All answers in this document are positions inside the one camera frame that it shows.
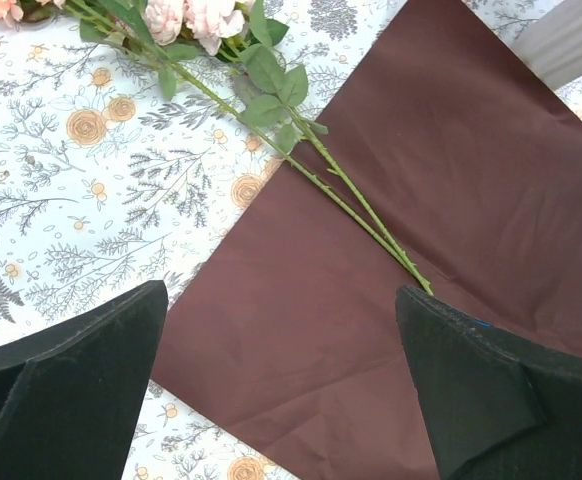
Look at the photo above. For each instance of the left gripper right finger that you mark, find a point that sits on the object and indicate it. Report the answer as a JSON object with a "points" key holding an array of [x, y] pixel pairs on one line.
{"points": [[495, 405]]}

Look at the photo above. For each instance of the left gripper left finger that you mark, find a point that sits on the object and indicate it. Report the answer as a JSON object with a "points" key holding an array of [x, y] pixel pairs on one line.
{"points": [[71, 394]]}

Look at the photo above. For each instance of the red wrapping paper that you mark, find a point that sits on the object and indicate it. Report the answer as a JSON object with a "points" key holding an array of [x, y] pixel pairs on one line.
{"points": [[287, 337]]}

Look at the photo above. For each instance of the pale pink rose stem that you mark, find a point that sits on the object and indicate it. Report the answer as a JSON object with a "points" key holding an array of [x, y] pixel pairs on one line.
{"points": [[240, 30]]}

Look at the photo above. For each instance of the white ceramic vase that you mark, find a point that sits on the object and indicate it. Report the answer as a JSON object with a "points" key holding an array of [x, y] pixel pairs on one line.
{"points": [[552, 46]]}

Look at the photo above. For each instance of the floral patterned table mat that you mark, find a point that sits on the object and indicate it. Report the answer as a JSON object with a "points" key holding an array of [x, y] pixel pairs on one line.
{"points": [[104, 186]]}

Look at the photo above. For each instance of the far left peach rose stem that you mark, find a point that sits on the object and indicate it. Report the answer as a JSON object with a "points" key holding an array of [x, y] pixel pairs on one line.
{"points": [[120, 25]]}

